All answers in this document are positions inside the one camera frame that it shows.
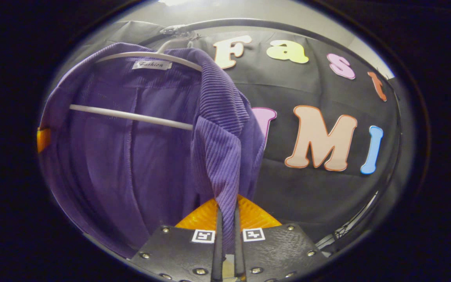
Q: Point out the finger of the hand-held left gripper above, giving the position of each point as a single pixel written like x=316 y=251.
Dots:
x=43 y=139

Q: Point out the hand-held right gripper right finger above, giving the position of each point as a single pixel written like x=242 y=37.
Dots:
x=238 y=254

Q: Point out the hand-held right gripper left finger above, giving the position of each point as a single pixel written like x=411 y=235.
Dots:
x=219 y=254

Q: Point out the purple ribbed shirt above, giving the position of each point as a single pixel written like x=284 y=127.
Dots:
x=151 y=156

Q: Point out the white hanger with taped hook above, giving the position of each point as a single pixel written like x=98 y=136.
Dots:
x=131 y=116

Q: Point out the black clothes rack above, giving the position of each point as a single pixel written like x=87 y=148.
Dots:
x=249 y=21

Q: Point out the black backdrop cloth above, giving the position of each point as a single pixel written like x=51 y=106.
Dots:
x=307 y=196

